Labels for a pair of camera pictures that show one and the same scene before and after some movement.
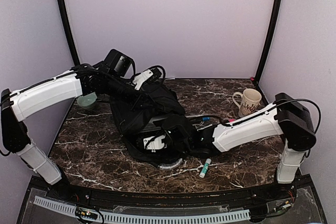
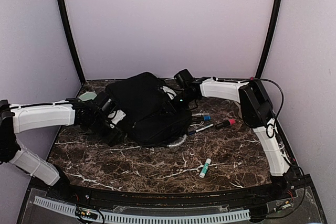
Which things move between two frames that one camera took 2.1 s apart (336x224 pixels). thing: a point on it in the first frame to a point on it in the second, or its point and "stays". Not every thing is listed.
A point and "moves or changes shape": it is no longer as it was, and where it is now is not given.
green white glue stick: [203, 173] stays
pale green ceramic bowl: [87, 101] stays
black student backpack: [153, 122] moves or changes shape
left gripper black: [140, 86] to [111, 139]
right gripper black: [159, 136] to [168, 108]
